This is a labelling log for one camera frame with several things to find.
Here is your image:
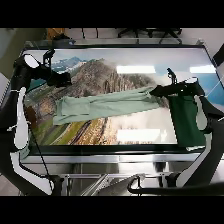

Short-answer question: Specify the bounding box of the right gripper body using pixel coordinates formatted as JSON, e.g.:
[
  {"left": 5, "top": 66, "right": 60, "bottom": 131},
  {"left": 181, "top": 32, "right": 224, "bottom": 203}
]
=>
[{"left": 149, "top": 84, "right": 172, "bottom": 98}]

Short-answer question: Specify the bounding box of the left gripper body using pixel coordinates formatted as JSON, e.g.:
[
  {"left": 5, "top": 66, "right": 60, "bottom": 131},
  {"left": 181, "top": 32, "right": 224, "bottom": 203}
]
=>
[{"left": 47, "top": 71, "right": 73, "bottom": 89}]

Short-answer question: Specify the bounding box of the pale green shirt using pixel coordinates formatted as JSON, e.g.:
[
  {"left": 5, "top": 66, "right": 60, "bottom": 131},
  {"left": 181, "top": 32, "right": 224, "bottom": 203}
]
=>
[{"left": 52, "top": 86, "right": 162, "bottom": 126}]

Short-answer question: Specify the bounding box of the dark green garment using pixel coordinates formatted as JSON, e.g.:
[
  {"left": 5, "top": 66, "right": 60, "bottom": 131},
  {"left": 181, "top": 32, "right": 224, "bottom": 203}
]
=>
[{"left": 168, "top": 93, "right": 207, "bottom": 149}]

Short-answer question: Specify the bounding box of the black office chair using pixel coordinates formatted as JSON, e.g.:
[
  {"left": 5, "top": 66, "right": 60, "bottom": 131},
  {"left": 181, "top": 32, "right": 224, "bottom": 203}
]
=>
[
  {"left": 117, "top": 27, "right": 158, "bottom": 39},
  {"left": 155, "top": 27, "right": 184, "bottom": 44}
]

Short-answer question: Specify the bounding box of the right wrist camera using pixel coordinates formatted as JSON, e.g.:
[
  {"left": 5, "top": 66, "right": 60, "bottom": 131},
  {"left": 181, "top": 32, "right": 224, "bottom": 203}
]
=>
[{"left": 166, "top": 67, "right": 178, "bottom": 85}]

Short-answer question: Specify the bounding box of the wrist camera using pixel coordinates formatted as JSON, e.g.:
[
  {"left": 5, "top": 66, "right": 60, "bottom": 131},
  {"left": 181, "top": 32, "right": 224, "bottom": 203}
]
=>
[
  {"left": 42, "top": 49, "right": 56, "bottom": 70},
  {"left": 166, "top": 67, "right": 178, "bottom": 85}
]

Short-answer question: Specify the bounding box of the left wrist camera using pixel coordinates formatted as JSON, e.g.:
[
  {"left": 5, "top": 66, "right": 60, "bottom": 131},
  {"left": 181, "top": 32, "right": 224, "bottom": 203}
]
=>
[{"left": 42, "top": 49, "right": 56, "bottom": 70}]

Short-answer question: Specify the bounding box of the black cable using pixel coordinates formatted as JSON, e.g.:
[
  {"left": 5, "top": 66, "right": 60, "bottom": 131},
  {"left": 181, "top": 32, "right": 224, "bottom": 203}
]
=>
[
  {"left": 27, "top": 106, "right": 56, "bottom": 196},
  {"left": 126, "top": 175, "right": 224, "bottom": 196}
]

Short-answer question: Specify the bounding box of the silver frame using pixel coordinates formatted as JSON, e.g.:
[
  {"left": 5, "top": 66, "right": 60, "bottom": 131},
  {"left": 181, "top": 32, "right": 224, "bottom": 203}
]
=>
[{"left": 19, "top": 39, "right": 214, "bottom": 197}]

